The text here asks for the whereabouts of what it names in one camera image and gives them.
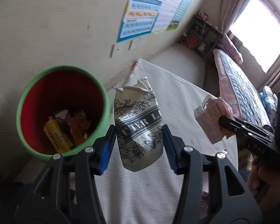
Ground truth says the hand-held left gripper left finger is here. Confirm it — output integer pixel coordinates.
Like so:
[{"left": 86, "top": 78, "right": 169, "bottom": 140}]
[{"left": 21, "top": 124, "right": 117, "bottom": 224}]

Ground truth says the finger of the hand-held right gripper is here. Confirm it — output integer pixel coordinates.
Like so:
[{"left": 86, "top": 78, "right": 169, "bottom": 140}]
[{"left": 218, "top": 116, "right": 275, "bottom": 143}]

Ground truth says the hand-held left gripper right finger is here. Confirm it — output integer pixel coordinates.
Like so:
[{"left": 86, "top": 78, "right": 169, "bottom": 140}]
[{"left": 163, "top": 125, "right": 263, "bottom": 224}]

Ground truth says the white black floral pouch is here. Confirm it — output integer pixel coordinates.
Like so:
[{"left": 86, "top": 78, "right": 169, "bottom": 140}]
[{"left": 113, "top": 77, "right": 165, "bottom": 172}]

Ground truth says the orange snack bag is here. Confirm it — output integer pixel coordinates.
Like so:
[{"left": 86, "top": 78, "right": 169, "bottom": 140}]
[{"left": 65, "top": 117, "right": 91, "bottom": 145}]

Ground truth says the white pink snack box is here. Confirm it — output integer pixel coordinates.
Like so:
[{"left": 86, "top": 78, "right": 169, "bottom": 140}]
[{"left": 194, "top": 95, "right": 234, "bottom": 145}]

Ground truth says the yellow cardboard box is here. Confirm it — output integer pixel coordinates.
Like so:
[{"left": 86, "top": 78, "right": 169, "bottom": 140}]
[{"left": 44, "top": 119, "right": 75, "bottom": 153}]

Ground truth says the red bin with green rim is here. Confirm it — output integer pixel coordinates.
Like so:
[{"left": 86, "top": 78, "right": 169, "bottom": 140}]
[{"left": 16, "top": 65, "right": 111, "bottom": 162}]

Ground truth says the person's right hand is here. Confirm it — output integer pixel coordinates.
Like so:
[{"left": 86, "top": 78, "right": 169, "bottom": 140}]
[{"left": 246, "top": 155, "right": 280, "bottom": 206}]

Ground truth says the blue floral pillow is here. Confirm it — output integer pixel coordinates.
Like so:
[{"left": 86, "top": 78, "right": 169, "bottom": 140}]
[{"left": 259, "top": 85, "right": 278, "bottom": 126}]

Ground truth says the bed with plaid quilt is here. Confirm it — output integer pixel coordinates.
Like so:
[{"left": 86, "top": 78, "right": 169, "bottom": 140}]
[{"left": 212, "top": 49, "right": 277, "bottom": 131}]

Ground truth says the white table cloth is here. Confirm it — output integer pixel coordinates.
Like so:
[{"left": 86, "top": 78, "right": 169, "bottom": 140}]
[{"left": 93, "top": 58, "right": 238, "bottom": 224}]

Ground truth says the pink folded blanket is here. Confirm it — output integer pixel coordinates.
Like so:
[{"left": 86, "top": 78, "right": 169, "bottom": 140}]
[{"left": 218, "top": 34, "right": 243, "bottom": 64}]

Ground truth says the bright window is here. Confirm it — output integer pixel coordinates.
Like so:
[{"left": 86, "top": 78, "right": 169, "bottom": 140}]
[{"left": 229, "top": 0, "right": 280, "bottom": 73}]

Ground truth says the dark metal shelf rack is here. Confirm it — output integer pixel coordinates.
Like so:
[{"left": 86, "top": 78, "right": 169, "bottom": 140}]
[{"left": 179, "top": 14, "right": 224, "bottom": 62}]

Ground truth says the red container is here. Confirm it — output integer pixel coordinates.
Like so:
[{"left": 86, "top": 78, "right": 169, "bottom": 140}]
[{"left": 187, "top": 35, "right": 199, "bottom": 49}]

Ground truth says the blue letter wall poster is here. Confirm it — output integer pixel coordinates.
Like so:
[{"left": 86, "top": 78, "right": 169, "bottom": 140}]
[{"left": 117, "top": 0, "right": 167, "bottom": 43}]

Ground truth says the teal grid wall poster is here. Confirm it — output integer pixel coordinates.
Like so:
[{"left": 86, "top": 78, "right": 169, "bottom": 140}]
[{"left": 169, "top": 0, "right": 194, "bottom": 31}]

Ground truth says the white pink chart wall poster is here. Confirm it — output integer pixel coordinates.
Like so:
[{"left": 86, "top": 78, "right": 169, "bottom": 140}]
[{"left": 152, "top": 0, "right": 188, "bottom": 33}]

